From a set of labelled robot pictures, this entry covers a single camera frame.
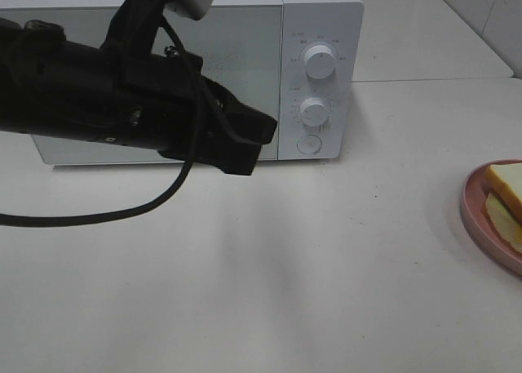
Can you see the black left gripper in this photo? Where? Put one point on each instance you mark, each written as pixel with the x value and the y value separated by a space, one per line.
pixel 195 117

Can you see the round microwave door button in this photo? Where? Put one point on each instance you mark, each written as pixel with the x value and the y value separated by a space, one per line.
pixel 309 144

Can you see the white microwave knob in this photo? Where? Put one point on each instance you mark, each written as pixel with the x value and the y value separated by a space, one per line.
pixel 314 112
pixel 319 60

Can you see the white microwave door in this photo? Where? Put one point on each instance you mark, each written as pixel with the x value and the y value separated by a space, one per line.
pixel 240 47

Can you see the pink round plate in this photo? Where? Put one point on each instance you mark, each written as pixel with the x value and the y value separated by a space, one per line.
pixel 473 196

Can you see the white bread sandwich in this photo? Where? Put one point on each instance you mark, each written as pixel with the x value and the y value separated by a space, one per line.
pixel 503 203

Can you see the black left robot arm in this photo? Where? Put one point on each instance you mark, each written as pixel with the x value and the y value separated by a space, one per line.
pixel 53 87

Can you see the white microwave oven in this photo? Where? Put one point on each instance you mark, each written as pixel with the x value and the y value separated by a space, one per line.
pixel 303 22

